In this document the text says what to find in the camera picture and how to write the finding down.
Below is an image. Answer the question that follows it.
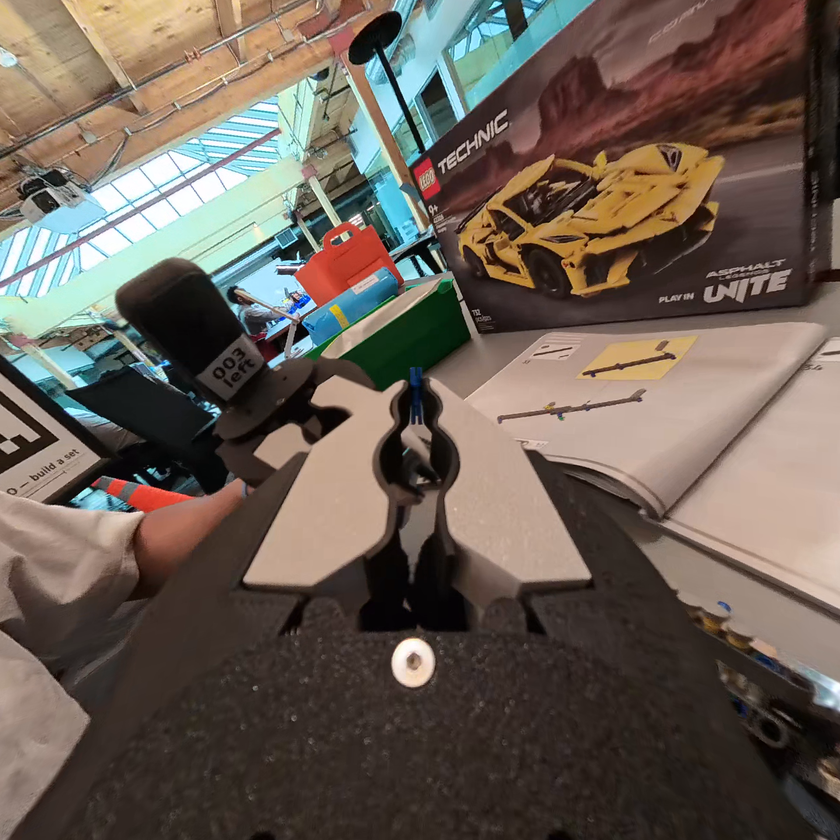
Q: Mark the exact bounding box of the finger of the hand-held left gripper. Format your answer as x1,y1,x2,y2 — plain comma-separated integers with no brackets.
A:
308,373,396,431
251,439,316,489

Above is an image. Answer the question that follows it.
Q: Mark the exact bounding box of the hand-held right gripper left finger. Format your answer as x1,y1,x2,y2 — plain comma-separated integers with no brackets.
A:
242,380,415,632

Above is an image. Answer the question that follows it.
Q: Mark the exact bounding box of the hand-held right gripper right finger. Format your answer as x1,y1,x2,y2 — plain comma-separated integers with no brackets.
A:
424,378,593,632

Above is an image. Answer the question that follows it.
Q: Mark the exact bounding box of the person's left forearm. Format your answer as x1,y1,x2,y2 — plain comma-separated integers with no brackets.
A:
130,477,255,601

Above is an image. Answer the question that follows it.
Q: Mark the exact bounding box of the partly built lego chassis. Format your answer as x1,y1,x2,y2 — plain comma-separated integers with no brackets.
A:
676,591,840,789

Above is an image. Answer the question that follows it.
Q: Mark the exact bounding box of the lego set box yellow car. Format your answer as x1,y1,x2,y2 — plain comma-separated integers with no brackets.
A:
407,0,840,334

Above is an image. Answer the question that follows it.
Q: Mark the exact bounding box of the green plastic bin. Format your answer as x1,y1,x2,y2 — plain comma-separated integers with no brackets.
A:
307,276,472,375

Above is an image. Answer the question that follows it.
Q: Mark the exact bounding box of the light blue roll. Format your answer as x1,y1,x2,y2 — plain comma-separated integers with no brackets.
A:
301,266,404,349

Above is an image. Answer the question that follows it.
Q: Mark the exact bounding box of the black office chair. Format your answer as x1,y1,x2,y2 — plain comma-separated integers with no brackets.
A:
65,366,230,493

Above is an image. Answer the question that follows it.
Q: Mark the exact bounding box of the orange traffic cone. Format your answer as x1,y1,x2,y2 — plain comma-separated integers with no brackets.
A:
91,477,197,514

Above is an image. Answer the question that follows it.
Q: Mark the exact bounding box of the orange felt bag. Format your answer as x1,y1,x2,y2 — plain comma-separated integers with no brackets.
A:
295,223,404,305

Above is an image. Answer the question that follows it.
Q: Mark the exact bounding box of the white ceiling projector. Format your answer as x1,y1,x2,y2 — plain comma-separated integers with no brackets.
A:
15,167,106,233

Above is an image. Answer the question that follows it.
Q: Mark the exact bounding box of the black white marker sign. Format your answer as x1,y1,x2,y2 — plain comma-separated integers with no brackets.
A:
0,354,112,505

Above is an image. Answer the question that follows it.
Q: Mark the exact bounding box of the open instruction booklet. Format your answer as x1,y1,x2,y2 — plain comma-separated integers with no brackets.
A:
462,321,840,618

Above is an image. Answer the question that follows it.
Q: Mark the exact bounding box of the black round pole lamp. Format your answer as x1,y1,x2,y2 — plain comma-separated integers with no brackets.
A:
347,10,427,159

